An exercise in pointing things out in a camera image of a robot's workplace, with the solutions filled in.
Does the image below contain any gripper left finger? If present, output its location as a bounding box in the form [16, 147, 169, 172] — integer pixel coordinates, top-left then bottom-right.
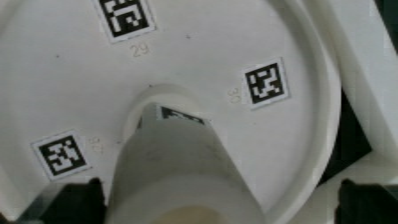
[16, 178, 107, 224]

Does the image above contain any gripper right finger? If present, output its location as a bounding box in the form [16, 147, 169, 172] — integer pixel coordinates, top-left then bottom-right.
[334, 179, 398, 224]

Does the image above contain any white cylindrical table leg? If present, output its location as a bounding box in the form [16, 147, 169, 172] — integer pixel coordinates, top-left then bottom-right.
[105, 104, 265, 224]

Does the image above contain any white round table top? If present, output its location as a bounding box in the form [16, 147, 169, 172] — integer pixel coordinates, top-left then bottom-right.
[0, 0, 341, 224]

